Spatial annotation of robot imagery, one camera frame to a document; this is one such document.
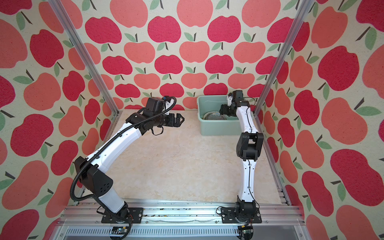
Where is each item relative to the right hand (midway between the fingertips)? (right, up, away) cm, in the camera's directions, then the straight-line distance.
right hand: (227, 110), depth 103 cm
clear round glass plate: (-8, -3, +9) cm, 12 cm away
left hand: (-32, -7, -24) cm, 40 cm away
